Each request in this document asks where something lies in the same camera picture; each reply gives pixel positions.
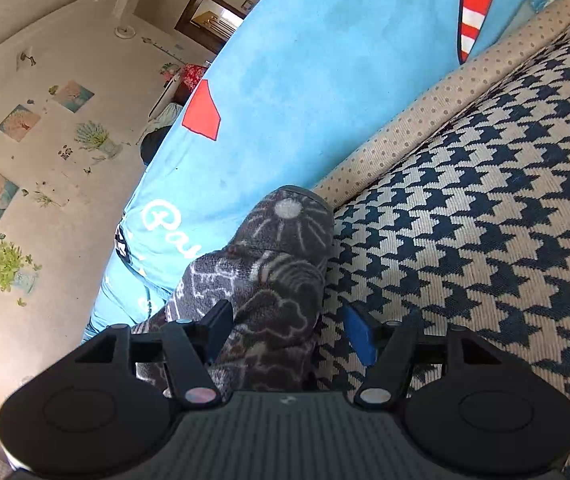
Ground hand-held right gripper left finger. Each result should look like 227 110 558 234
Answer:
74 299 237 409

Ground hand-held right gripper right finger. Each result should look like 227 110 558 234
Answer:
341 302 504 409

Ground grey patterned fleece garment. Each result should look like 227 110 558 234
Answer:
132 184 337 397

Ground houndstooth sofa seat cover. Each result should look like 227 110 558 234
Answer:
309 7 570 480

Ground dark blue cloth pile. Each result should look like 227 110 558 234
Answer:
139 124 174 167

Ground pale striped bedding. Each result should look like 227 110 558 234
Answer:
146 101 184 134

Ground blue printed sofa blanket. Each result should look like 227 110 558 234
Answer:
82 0 570 345

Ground green plant wall sticker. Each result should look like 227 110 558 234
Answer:
0 240 43 295

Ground lavender wall sticker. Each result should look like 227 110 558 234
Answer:
74 119 122 162

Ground brown wooden door frame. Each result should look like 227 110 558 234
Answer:
174 0 249 55

